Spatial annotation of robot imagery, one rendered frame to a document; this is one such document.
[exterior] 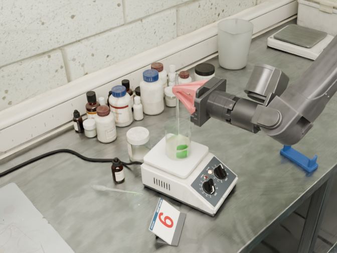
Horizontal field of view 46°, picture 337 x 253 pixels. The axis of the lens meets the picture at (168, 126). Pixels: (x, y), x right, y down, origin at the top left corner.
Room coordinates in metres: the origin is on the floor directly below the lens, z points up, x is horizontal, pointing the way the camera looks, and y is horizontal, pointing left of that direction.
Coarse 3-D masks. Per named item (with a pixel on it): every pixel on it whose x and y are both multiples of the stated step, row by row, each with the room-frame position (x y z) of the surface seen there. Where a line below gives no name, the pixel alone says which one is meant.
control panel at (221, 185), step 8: (216, 160) 0.72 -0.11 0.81; (208, 168) 0.69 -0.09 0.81; (224, 168) 0.71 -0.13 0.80; (200, 176) 0.67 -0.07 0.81; (208, 176) 0.67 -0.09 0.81; (232, 176) 0.69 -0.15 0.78; (192, 184) 0.64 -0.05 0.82; (200, 184) 0.65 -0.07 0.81; (216, 184) 0.66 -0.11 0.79; (224, 184) 0.66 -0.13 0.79; (200, 192) 0.63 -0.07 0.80; (216, 192) 0.64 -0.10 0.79; (224, 192) 0.64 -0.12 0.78; (208, 200) 0.61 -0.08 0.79; (216, 200) 0.62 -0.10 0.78
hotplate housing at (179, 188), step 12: (144, 168) 0.70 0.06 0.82; (156, 168) 0.69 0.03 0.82; (228, 168) 0.71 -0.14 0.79; (144, 180) 0.70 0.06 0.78; (156, 180) 0.68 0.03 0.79; (168, 180) 0.66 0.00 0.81; (180, 180) 0.65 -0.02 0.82; (192, 180) 0.65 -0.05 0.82; (168, 192) 0.66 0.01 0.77; (180, 192) 0.64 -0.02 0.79; (192, 192) 0.62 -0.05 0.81; (228, 192) 0.65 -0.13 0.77; (192, 204) 0.62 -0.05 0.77; (204, 204) 0.61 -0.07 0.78
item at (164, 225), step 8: (160, 208) 0.60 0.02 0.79; (168, 208) 0.61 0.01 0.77; (160, 216) 0.58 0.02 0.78; (168, 216) 0.59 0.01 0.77; (176, 216) 0.60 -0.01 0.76; (160, 224) 0.56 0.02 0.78; (168, 224) 0.57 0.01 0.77; (160, 232) 0.54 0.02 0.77; (168, 232) 0.55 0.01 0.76; (168, 240) 0.53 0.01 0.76
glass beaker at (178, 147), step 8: (168, 120) 0.74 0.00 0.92; (176, 120) 0.75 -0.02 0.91; (184, 120) 0.75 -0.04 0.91; (168, 128) 0.74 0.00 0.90; (176, 128) 0.75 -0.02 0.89; (184, 128) 0.75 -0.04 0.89; (168, 136) 0.70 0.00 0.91; (176, 136) 0.69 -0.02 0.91; (184, 136) 0.69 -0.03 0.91; (168, 144) 0.70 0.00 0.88; (176, 144) 0.69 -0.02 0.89; (184, 144) 0.69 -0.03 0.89; (168, 152) 0.70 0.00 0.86; (176, 152) 0.69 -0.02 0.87; (184, 152) 0.69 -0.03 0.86; (176, 160) 0.69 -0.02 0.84
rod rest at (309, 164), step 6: (282, 150) 0.81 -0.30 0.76; (288, 150) 0.81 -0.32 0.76; (294, 150) 0.81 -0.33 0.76; (288, 156) 0.79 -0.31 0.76; (294, 156) 0.78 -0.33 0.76; (300, 156) 0.78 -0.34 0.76; (294, 162) 0.77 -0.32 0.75; (300, 162) 0.76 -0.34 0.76; (306, 162) 0.76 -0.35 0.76; (312, 162) 0.74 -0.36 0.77; (306, 168) 0.74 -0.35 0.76; (312, 168) 0.74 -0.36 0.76
